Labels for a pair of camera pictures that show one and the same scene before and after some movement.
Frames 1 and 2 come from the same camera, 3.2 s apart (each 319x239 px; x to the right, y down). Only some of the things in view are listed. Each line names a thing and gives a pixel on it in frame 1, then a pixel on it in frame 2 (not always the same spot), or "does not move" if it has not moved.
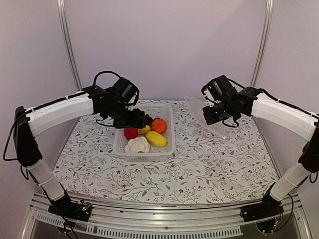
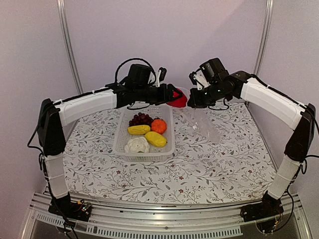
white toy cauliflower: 137,145 does not move
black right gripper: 210,118 → 194,101
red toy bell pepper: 130,133 → 180,103
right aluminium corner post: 263,43 does not move
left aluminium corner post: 62,9 does not move
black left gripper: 137,121 → 166,96
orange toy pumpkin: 159,125 does not move
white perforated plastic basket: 162,111 does not move
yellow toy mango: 156,139 does not move
